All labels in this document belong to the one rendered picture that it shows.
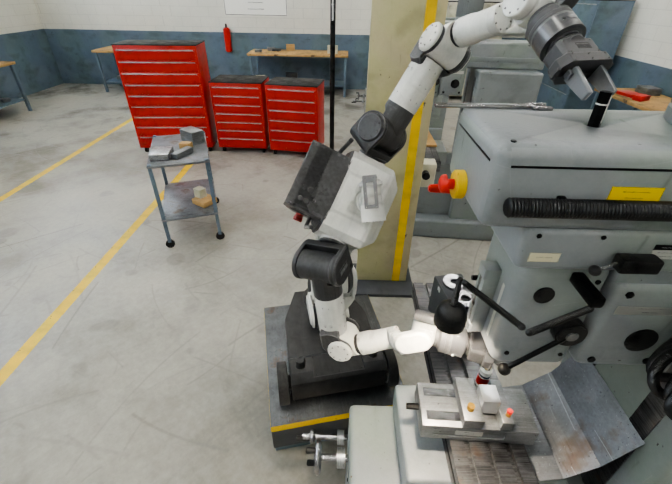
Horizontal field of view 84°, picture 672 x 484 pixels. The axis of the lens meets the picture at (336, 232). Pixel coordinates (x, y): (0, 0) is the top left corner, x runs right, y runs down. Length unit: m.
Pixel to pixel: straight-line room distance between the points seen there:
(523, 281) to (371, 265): 2.29
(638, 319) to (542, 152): 0.50
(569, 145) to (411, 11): 1.84
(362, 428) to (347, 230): 0.81
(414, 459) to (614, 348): 0.69
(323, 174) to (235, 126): 4.75
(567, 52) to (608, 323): 0.58
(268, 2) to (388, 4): 7.54
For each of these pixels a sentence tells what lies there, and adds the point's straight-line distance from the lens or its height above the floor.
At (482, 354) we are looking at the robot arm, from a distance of 1.16.
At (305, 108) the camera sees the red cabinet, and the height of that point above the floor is 0.71.
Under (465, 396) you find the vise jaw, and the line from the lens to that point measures 1.35.
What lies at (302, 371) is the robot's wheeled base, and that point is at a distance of 1.85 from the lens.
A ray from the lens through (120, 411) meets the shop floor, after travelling 2.74.
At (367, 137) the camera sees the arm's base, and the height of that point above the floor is 1.74.
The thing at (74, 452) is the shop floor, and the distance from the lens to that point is 2.71.
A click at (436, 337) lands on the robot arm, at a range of 1.16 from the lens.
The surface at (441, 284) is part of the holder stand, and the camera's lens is 1.58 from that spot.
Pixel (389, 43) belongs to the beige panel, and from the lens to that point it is 2.46.
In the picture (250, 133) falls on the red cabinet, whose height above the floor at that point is 0.31.
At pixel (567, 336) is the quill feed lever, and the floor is 1.46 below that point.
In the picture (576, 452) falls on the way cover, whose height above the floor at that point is 0.92.
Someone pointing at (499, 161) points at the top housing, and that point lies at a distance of 0.69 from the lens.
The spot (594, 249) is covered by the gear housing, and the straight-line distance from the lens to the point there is 0.87.
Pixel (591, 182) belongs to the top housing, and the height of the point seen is 1.83.
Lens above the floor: 2.10
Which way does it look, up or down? 33 degrees down
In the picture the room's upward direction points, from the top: 1 degrees clockwise
